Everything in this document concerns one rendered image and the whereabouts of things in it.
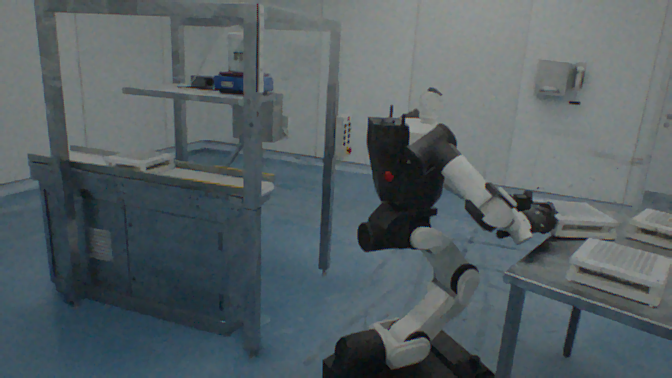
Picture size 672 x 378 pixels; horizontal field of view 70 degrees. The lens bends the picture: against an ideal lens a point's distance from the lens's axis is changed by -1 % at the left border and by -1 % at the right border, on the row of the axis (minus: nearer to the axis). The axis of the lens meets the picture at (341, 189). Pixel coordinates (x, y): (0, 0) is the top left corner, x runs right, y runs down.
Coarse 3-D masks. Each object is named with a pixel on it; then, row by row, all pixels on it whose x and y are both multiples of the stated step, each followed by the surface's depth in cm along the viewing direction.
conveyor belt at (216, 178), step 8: (72, 152) 277; (80, 160) 260; (88, 160) 261; (96, 160) 262; (80, 168) 246; (176, 168) 256; (128, 176) 237; (184, 176) 241; (192, 176) 242; (200, 176) 243; (208, 176) 244; (216, 176) 245; (224, 176) 246; (232, 176) 246; (176, 184) 228; (232, 184) 233; (240, 184) 233; (264, 184) 236; (272, 184) 240; (224, 192) 220; (264, 192) 231
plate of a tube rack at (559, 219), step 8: (536, 200) 201; (592, 208) 196; (560, 216) 181; (568, 216) 182; (592, 216) 184; (608, 216) 186; (568, 224) 179; (576, 224) 179; (584, 224) 179; (592, 224) 179; (600, 224) 180; (608, 224) 180; (616, 224) 180
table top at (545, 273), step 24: (624, 216) 212; (552, 240) 178; (576, 240) 179; (624, 240) 182; (528, 264) 156; (552, 264) 157; (528, 288) 145; (552, 288) 140; (576, 288) 141; (600, 312) 133; (624, 312) 129; (648, 312) 129
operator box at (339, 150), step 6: (348, 114) 300; (336, 120) 289; (342, 120) 287; (336, 126) 290; (342, 126) 288; (348, 126) 297; (336, 132) 291; (342, 132) 289; (336, 138) 292; (342, 138) 290; (348, 138) 300; (336, 144) 293; (342, 144) 291; (348, 144) 302; (336, 150) 294; (342, 150) 293; (336, 156) 294; (342, 156) 294
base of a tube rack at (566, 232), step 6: (552, 228) 182; (564, 228) 183; (570, 228) 183; (576, 228) 184; (606, 228) 187; (558, 234) 180; (564, 234) 180; (570, 234) 180; (576, 234) 180; (582, 234) 180; (588, 234) 180; (594, 234) 181; (600, 234) 181; (606, 234) 181; (612, 234) 181
